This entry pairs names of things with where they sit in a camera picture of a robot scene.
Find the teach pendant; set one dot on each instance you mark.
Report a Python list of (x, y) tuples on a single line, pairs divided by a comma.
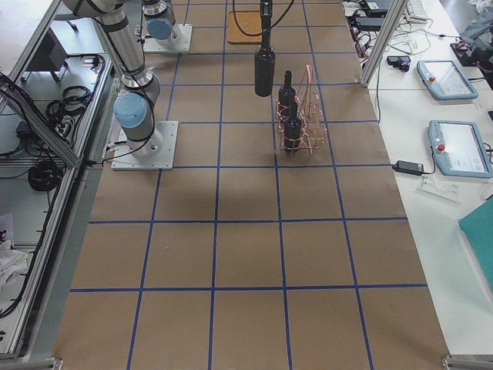
[(458, 149), (445, 80)]

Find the teach pendant far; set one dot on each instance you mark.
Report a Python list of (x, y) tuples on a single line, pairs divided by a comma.
[(445, 80)]

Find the black power adapter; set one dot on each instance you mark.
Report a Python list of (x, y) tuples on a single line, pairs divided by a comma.
[(412, 168)]

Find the teach pendant near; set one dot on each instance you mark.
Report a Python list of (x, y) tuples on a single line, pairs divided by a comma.
[(458, 149)]

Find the dark wine bottle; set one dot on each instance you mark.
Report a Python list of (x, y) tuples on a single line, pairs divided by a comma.
[(264, 66), (292, 129), (286, 94)]

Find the teal box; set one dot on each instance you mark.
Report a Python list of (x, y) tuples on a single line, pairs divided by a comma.
[(477, 226)]

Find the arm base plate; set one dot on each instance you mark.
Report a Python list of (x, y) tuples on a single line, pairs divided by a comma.
[(179, 40), (158, 153)]

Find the copper wire bottle basket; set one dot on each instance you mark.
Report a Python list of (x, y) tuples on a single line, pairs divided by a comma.
[(313, 131)]

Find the black power brick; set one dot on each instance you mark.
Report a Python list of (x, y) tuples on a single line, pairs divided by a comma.
[(368, 24)]

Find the wooden tray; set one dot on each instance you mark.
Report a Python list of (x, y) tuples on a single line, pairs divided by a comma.
[(243, 27)]

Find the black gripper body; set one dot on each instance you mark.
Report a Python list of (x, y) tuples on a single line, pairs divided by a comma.
[(265, 8)]

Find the aluminium frame post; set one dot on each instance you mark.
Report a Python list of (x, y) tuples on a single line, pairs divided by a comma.
[(387, 29)]

